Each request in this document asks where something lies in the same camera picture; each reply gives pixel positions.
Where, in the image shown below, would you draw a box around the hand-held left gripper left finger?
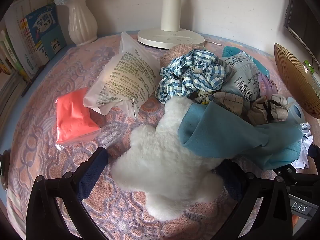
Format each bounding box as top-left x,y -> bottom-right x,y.
26,147 -> 109,240

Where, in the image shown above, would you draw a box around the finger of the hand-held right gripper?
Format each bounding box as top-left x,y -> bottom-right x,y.
272,164 -> 298,180
307,144 -> 320,158

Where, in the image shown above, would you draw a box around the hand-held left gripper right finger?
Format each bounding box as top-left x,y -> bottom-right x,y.
215,159 -> 293,240

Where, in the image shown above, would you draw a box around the teal blue cloth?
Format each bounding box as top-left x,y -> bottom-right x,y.
178,101 -> 303,171

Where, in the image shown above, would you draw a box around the white plush toy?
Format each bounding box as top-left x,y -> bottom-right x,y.
111,96 -> 225,222

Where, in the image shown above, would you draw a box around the brown ribbed bowl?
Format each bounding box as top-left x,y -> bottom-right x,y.
274,42 -> 320,119

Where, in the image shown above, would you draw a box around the beige plaid socks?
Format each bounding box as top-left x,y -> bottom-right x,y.
212,92 -> 250,120

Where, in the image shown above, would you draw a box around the light blue barcode packet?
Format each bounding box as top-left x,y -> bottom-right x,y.
220,52 -> 263,103

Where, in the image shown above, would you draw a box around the white crumpled paper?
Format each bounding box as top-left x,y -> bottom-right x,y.
291,122 -> 315,169

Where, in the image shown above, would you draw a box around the light blue tape roll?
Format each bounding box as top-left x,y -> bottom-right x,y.
286,97 -> 305,123

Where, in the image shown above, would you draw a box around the beige sock bundle black tie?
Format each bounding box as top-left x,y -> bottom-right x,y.
250,94 -> 290,125

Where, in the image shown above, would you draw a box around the orange-red tissue pack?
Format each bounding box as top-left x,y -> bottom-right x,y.
54,88 -> 101,152

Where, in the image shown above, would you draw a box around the patterned pink blanket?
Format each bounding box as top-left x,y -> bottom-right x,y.
0,31 -> 320,240

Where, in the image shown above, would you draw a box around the lilac wipes packet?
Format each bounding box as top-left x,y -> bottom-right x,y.
257,72 -> 279,95

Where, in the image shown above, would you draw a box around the clear printed plastic bag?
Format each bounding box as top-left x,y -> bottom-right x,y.
83,32 -> 162,120

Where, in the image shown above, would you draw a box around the blue checkered scrunchie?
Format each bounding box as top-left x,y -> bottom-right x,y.
155,49 -> 227,104

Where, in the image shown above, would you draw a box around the stack of grey books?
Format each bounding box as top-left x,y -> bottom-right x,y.
0,72 -> 33,120

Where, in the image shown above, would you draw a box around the dark monitor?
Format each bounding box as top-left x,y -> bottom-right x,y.
284,0 -> 320,55

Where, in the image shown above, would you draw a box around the row of upright books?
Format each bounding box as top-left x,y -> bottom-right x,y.
0,0 -> 48,80

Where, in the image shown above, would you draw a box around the blue cover workbook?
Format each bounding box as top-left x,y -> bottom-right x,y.
25,4 -> 67,63

